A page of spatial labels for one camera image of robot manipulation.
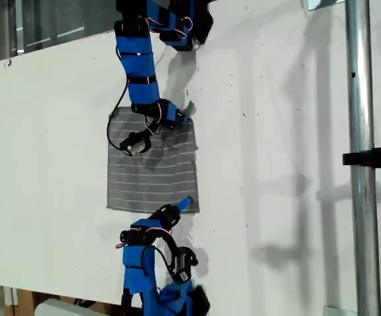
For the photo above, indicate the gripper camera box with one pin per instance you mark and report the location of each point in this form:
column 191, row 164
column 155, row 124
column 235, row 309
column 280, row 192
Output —
column 134, row 143
column 183, row 263

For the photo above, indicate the glass window with metal frame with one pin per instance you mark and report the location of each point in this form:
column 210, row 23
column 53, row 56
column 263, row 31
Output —
column 62, row 19

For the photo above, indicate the wooden table leg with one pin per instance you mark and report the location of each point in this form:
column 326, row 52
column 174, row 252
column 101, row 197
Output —
column 24, row 303

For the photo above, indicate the steel post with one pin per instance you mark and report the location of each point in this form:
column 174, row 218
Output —
column 361, row 98

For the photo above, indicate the grey striped towel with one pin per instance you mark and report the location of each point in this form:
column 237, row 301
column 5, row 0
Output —
column 150, row 177

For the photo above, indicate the gripper camera stalk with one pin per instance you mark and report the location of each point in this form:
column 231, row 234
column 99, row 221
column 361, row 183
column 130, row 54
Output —
column 172, row 245
column 149, row 133

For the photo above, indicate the black post clamp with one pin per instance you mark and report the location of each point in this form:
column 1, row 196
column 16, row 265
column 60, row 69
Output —
column 371, row 158

